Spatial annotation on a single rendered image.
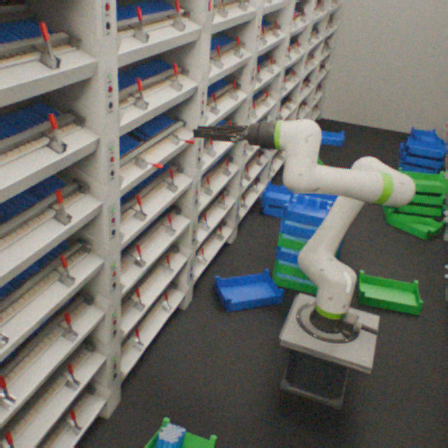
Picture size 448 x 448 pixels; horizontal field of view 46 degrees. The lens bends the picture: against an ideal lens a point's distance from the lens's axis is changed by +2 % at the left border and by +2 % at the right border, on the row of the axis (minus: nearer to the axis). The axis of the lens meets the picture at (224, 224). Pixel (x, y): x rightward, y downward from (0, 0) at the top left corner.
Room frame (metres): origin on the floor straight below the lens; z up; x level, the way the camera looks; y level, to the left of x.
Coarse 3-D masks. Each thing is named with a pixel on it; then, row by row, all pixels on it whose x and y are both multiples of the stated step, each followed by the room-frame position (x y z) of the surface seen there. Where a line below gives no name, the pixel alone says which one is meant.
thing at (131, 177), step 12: (180, 120) 2.01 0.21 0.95; (192, 120) 2.02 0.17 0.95; (180, 132) 1.97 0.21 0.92; (192, 132) 2.01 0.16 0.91; (168, 144) 1.83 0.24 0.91; (180, 144) 1.88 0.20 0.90; (144, 156) 1.68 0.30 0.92; (156, 156) 1.72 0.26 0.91; (168, 156) 1.78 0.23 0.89; (132, 168) 1.58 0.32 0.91; (156, 168) 1.70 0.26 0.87; (120, 180) 1.43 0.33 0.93; (132, 180) 1.51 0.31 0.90; (120, 192) 1.45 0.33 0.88
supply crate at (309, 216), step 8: (288, 200) 2.42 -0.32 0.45; (312, 200) 2.47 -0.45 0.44; (288, 208) 2.42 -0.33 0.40; (296, 208) 2.43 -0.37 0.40; (312, 208) 2.45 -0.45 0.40; (320, 208) 2.46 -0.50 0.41; (288, 216) 2.30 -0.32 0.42; (296, 216) 2.29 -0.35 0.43; (304, 216) 2.28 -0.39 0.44; (312, 216) 2.27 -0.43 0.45; (320, 216) 2.37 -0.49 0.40; (312, 224) 2.27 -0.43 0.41; (320, 224) 2.26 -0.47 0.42
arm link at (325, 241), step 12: (360, 168) 1.85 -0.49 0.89; (372, 168) 1.82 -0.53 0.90; (384, 168) 1.81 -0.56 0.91; (336, 204) 1.85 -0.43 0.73; (348, 204) 1.82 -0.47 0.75; (360, 204) 1.82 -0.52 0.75; (336, 216) 1.81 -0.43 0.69; (348, 216) 1.81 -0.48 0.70; (324, 228) 1.81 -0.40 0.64; (336, 228) 1.80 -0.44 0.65; (312, 240) 1.81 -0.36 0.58; (324, 240) 1.78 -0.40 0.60; (336, 240) 1.79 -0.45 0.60; (300, 252) 1.81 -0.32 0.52; (312, 252) 1.77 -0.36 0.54; (324, 252) 1.76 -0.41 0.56; (300, 264) 1.78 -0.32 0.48; (312, 264) 1.72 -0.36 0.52
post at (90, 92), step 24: (48, 0) 1.38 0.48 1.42; (72, 0) 1.36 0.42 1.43; (96, 0) 1.35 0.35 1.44; (96, 24) 1.35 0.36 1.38; (96, 72) 1.35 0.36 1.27; (72, 96) 1.37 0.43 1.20; (96, 96) 1.35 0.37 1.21; (96, 168) 1.35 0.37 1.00; (96, 216) 1.35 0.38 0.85; (96, 288) 1.36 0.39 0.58; (120, 288) 1.43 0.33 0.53; (120, 312) 1.43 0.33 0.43; (96, 336) 1.36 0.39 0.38; (120, 336) 1.43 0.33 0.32; (120, 360) 1.43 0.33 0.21
